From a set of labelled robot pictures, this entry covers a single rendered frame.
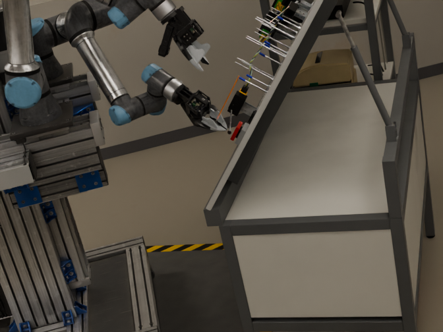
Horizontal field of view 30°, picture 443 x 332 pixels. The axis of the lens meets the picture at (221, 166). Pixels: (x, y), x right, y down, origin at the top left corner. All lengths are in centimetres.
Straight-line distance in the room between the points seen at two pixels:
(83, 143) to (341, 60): 140
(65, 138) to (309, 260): 96
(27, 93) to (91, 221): 209
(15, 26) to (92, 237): 209
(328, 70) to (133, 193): 165
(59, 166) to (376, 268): 118
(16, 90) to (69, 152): 35
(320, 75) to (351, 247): 134
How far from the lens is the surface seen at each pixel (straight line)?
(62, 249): 347
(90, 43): 300
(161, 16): 273
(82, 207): 499
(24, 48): 278
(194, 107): 282
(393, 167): 254
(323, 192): 283
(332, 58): 390
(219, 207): 272
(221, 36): 535
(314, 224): 267
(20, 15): 275
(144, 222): 461
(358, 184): 284
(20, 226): 336
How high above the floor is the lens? 214
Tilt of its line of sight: 25 degrees down
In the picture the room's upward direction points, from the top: 13 degrees counter-clockwise
